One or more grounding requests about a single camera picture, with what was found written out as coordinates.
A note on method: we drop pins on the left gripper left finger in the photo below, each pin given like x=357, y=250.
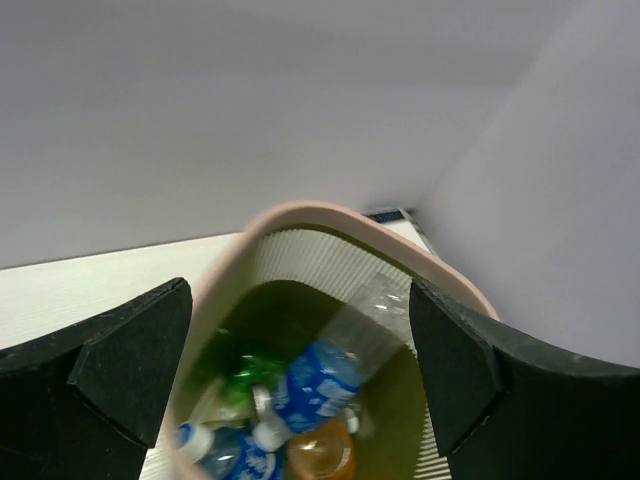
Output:
x=87, y=401

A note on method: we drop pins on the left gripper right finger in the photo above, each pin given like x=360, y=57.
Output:
x=505, y=405

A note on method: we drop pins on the orange juice bottle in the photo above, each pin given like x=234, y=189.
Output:
x=325, y=453

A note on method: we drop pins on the blue label bottle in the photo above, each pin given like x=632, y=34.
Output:
x=358, y=340

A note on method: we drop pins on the blue bottle in bin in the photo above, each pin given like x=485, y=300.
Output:
x=226, y=453

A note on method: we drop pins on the green bottle in bin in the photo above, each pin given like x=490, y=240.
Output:
x=253, y=359

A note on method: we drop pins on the green mesh waste bin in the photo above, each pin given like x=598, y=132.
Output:
x=276, y=286

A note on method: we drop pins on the right blue table label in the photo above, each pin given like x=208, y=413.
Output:
x=388, y=216

